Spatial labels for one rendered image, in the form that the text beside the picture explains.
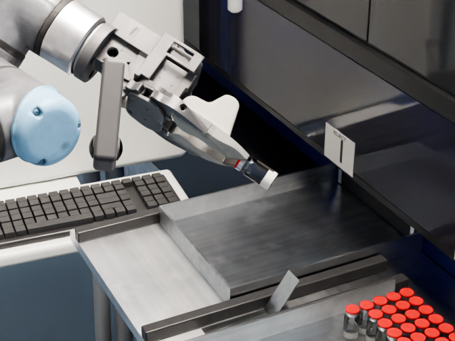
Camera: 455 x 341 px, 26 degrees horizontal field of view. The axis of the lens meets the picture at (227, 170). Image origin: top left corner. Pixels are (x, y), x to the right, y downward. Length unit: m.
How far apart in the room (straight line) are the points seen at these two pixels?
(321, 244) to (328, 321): 0.20
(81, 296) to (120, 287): 1.50
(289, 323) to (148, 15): 0.72
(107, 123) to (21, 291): 2.01
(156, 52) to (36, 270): 2.09
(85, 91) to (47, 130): 0.90
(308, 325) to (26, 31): 0.59
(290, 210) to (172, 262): 0.24
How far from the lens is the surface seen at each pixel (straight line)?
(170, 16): 1.88
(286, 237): 1.60
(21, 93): 1.00
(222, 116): 1.07
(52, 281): 3.07
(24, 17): 1.10
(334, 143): 1.59
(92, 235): 1.61
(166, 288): 1.49
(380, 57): 1.43
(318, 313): 1.42
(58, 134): 1.00
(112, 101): 1.07
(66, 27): 1.09
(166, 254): 1.57
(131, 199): 1.84
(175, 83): 1.08
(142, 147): 1.97
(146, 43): 1.11
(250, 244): 1.58
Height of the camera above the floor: 1.75
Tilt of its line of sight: 29 degrees down
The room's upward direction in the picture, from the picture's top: straight up
